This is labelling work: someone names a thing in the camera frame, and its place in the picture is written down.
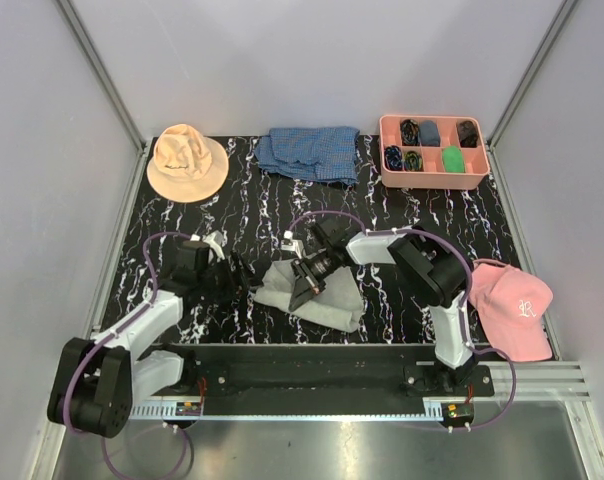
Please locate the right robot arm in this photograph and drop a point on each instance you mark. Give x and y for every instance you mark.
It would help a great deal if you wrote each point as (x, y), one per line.
(438, 272)

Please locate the aluminium front rail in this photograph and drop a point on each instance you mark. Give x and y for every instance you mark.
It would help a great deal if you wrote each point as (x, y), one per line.
(547, 381)

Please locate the blue grey rolled sock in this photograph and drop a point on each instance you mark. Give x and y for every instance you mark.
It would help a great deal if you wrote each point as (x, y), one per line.
(429, 134)

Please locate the orange bucket hat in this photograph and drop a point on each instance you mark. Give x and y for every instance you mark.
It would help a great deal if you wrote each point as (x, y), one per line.
(186, 166)

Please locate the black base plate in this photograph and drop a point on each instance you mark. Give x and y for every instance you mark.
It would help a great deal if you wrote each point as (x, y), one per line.
(233, 370)

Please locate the pink compartment tray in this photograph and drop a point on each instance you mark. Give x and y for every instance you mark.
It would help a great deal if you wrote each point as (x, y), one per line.
(434, 176)

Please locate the pink baseball cap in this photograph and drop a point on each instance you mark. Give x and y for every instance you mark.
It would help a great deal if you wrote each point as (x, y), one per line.
(510, 304)

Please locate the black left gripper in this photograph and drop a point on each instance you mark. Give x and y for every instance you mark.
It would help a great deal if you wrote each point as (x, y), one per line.
(241, 282)

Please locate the blue checkered cloth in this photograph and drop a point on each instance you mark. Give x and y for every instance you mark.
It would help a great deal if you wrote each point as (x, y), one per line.
(323, 155)

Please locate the black patterned sock top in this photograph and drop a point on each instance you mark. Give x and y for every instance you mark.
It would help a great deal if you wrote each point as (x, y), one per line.
(410, 132)

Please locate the green rolled sock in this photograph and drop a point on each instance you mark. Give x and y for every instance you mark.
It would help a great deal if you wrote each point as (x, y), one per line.
(453, 160)

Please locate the grey cloth napkin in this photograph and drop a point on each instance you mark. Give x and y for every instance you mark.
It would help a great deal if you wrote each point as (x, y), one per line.
(340, 306)

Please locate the blue dotted rolled sock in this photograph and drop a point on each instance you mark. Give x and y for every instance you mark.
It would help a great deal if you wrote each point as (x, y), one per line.
(393, 157)

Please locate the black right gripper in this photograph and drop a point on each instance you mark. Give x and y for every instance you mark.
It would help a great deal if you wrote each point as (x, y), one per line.
(307, 284)

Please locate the dark brown rolled sock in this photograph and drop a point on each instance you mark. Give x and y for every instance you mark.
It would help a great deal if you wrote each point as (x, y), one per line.
(468, 134)

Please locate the yellow patterned rolled sock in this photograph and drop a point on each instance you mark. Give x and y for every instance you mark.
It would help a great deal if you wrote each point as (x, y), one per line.
(413, 161)

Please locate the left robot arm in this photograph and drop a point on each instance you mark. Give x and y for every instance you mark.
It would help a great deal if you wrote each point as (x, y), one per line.
(100, 380)

